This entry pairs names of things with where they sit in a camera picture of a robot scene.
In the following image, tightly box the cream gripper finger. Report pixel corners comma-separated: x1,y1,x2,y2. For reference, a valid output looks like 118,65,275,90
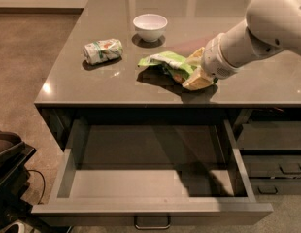
183,67,214,91
185,47,205,66

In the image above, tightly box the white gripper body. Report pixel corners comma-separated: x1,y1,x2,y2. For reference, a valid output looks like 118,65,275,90
201,33,237,80

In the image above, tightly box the green rice chip bag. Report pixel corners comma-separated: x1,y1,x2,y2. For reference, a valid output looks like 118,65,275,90
138,51,203,86

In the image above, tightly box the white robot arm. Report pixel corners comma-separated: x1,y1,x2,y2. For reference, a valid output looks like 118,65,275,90
183,0,301,90

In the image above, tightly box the grey lower side drawer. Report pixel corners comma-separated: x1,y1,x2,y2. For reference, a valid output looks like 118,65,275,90
251,179,301,195

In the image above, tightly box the open grey top drawer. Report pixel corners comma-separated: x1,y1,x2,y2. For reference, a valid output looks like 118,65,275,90
32,120,273,227

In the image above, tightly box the white ceramic bowl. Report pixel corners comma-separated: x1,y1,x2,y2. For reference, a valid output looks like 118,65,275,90
133,14,168,42

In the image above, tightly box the crushed white green can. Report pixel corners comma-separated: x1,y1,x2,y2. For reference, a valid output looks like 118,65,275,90
83,39,123,65

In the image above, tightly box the metal drawer handle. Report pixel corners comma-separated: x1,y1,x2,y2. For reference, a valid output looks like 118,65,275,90
134,216,171,230

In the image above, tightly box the black cable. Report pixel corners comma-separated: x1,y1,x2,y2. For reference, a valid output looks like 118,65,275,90
26,169,47,205

